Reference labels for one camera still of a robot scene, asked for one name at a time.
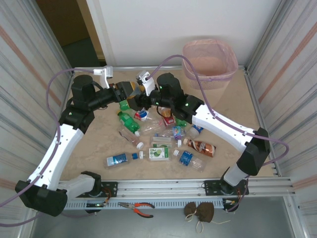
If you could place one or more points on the green plastic bottle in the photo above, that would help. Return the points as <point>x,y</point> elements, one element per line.
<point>128,122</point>

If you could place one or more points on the red label bottle white cap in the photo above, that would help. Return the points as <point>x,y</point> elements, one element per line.
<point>169,121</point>

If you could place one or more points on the clear bottle purple label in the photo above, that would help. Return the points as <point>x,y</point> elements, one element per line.
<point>178,131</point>

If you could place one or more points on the lime label clear bottle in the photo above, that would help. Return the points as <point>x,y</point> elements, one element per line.
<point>157,153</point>
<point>161,142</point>

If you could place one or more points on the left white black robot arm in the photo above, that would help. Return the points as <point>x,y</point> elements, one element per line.
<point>62,148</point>

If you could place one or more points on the mesh bin with pink liner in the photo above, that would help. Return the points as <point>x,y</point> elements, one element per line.
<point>210,62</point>

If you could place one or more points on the brown shiny bottle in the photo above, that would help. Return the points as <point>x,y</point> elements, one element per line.
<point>201,148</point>

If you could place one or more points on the clear bottle blue label white cap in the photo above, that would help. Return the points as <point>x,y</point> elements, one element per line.
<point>186,157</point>

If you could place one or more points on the black base electronics box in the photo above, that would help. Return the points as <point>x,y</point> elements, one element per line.
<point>229,202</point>
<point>95,205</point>

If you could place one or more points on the aluminium table edge rail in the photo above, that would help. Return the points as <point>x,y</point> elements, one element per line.
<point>276,171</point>
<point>123,67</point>

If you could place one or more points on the white door frame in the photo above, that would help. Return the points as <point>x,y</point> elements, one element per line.
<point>99,37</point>

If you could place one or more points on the long aluminium mounting rail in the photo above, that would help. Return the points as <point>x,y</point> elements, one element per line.
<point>161,186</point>

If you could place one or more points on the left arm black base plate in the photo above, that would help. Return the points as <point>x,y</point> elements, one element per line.
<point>111,188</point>

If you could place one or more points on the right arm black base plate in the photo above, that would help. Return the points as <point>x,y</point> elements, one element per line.
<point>210,186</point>

